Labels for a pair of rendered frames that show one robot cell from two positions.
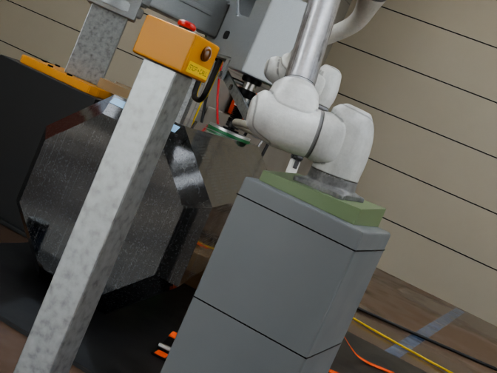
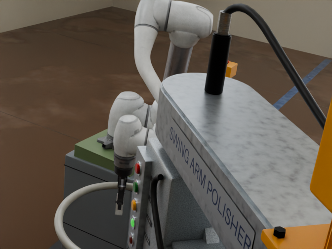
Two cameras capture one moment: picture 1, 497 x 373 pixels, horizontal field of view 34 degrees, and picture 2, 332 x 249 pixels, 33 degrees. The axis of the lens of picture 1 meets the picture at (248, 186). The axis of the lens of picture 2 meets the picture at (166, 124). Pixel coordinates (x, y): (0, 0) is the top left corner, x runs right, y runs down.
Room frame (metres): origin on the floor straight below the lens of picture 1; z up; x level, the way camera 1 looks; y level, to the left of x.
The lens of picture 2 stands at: (5.00, 0.19, 2.10)
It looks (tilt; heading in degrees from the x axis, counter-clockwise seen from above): 24 degrees down; 185
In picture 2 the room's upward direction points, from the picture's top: 7 degrees clockwise
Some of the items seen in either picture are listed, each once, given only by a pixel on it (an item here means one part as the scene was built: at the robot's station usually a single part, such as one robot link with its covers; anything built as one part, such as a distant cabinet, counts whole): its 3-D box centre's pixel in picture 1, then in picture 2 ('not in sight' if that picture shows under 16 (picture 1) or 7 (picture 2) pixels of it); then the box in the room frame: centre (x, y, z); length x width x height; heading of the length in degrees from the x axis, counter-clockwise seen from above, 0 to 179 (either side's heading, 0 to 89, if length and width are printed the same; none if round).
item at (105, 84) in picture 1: (119, 90); not in sight; (3.99, 0.78, 0.81); 0.20 x 0.10 x 0.05; 79
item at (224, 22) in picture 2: not in sight; (219, 53); (3.87, 0.19, 1.78); 0.04 x 0.04 x 0.17
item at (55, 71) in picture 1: (81, 81); not in sight; (4.12, 1.00, 0.76); 0.49 x 0.49 x 0.05; 71
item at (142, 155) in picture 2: not in sight; (141, 204); (3.86, 0.06, 1.37); 0.08 x 0.03 x 0.28; 24
